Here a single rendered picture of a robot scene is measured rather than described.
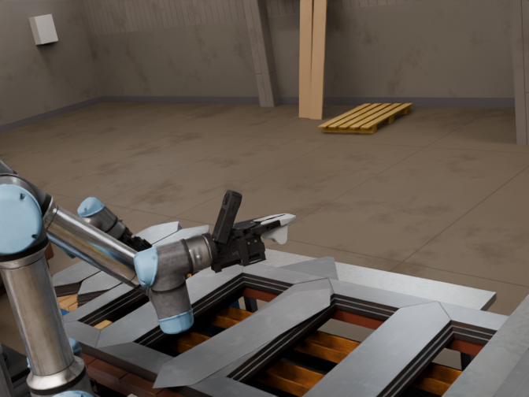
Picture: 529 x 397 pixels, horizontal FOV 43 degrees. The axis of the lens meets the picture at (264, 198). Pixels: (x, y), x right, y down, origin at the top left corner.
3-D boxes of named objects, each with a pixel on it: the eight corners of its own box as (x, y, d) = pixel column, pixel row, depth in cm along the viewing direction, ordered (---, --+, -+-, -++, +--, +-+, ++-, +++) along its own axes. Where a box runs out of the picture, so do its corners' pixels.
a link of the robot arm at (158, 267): (138, 283, 145) (129, 247, 142) (186, 268, 148) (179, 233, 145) (146, 297, 138) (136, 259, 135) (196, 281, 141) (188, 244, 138)
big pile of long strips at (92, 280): (171, 228, 352) (168, 217, 350) (225, 238, 326) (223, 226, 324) (38, 295, 298) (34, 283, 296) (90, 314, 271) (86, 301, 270)
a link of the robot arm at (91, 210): (71, 212, 215) (89, 192, 217) (94, 233, 221) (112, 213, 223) (79, 217, 209) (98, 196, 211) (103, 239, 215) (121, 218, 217)
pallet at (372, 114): (368, 135, 766) (366, 128, 763) (316, 134, 815) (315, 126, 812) (416, 110, 843) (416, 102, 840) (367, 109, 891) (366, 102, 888)
